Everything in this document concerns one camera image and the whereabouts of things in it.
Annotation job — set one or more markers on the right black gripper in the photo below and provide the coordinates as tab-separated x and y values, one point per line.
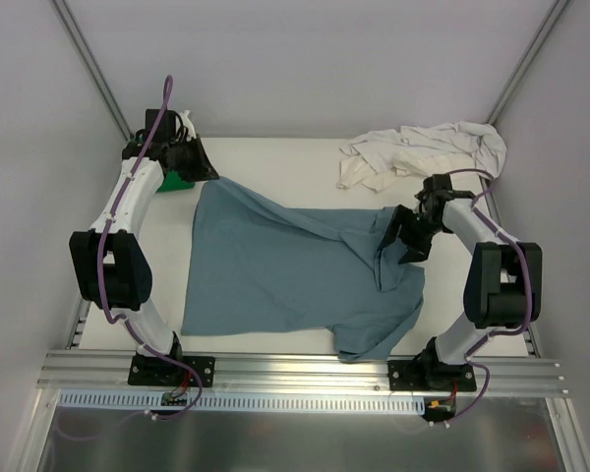
408	231

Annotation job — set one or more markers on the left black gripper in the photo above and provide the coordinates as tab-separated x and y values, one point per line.
197	160

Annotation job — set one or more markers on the blue t shirt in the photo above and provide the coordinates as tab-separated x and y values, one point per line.
258	266

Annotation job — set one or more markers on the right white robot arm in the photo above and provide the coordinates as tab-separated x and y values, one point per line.
503	288

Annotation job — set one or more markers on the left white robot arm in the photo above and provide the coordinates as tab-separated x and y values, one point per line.
110	266

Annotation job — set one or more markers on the green t shirt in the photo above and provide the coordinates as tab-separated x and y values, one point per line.
172	181

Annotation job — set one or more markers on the white t shirt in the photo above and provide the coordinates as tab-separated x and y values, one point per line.
482	142

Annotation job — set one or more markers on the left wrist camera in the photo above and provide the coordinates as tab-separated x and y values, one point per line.
188	128

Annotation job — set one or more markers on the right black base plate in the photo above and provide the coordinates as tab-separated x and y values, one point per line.
419	375

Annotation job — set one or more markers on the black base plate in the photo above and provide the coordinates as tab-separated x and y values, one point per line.
419	375
151	371

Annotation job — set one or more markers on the left aluminium frame post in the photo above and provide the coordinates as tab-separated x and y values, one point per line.
73	30

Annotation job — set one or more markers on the aluminium frame post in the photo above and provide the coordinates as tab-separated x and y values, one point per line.
532	52
73	30

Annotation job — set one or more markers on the slotted white cable duct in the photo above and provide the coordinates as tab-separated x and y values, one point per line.
245	402

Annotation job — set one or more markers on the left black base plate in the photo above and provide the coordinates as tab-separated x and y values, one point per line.
151	371

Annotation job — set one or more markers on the aluminium mounting rail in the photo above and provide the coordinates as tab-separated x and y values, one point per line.
307	374

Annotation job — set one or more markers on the right aluminium frame post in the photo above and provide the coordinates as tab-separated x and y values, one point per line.
532	52

